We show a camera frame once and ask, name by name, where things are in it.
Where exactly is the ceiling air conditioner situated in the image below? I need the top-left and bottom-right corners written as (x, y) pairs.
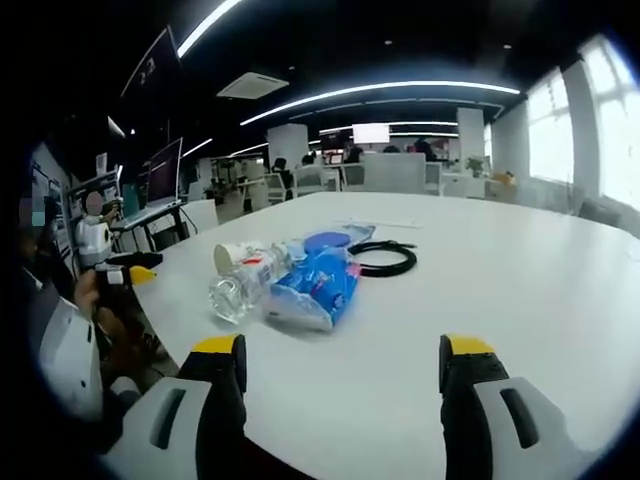
top-left (216, 71), bottom-right (292, 100)

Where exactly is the bright wall screen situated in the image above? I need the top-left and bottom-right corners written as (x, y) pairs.
top-left (351, 124), bottom-right (391, 144)

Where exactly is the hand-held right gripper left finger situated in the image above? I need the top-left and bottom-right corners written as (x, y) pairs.
top-left (102, 333), bottom-right (249, 480)

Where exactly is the white table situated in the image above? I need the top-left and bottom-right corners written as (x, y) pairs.
top-left (99, 191), bottom-right (640, 480)

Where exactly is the computer monitor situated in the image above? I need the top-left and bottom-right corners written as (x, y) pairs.
top-left (145, 137), bottom-right (185, 207)

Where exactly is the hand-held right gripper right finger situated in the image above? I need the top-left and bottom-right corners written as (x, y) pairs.
top-left (438, 333), bottom-right (592, 480)

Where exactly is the black hanging sign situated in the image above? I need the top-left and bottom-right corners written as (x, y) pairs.
top-left (119, 24), bottom-right (184, 99)

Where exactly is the blue round lid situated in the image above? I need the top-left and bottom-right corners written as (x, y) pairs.
top-left (303, 228), bottom-right (352, 252)

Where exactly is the blue tissue packet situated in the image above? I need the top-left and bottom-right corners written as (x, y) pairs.
top-left (263, 249), bottom-right (363, 334)

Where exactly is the clear plastic bag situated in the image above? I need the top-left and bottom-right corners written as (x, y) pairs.
top-left (337, 223), bottom-right (378, 247)

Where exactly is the black cable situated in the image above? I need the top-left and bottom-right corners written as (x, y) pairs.
top-left (346, 240), bottom-right (419, 279)

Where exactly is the person's left hand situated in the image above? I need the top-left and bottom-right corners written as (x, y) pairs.
top-left (73, 270), bottom-right (107, 322)

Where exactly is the standing desk with laptop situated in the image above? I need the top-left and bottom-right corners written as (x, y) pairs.
top-left (110, 198), bottom-right (187, 254)

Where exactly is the white partition panel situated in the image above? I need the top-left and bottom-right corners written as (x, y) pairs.
top-left (358, 151), bottom-right (428, 194)

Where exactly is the clear plastic bottle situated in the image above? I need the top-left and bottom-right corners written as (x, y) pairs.
top-left (208, 239), bottom-right (301, 327)

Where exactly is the white paper cup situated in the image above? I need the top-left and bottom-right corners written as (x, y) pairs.
top-left (213, 241), bottom-right (266, 277)

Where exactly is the long curved ceiling light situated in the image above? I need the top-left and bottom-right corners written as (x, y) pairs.
top-left (238, 79), bottom-right (522, 127)

